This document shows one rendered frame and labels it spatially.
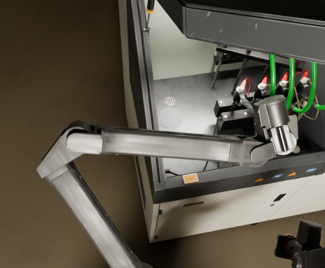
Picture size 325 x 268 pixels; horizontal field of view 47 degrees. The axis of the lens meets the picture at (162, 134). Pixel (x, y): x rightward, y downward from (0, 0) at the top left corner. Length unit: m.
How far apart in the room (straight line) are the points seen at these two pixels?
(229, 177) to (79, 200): 0.69
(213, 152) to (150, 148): 0.14
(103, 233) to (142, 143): 0.21
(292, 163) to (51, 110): 1.68
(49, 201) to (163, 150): 1.62
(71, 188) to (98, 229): 0.11
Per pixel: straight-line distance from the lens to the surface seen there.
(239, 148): 0.82
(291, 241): 1.20
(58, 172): 0.79
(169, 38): 1.48
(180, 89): 1.65
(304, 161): 1.47
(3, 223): 2.39
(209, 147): 0.81
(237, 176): 1.37
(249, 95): 1.49
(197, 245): 2.25
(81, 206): 0.82
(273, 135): 0.86
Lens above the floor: 2.19
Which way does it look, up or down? 62 degrees down
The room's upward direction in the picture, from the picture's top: 6 degrees clockwise
